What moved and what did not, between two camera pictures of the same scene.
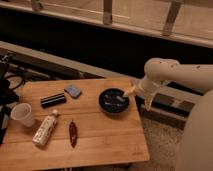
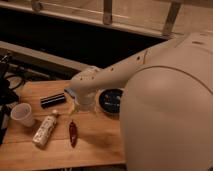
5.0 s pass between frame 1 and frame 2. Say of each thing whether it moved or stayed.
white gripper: moved
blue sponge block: stayed
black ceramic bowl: stayed
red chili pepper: stayed
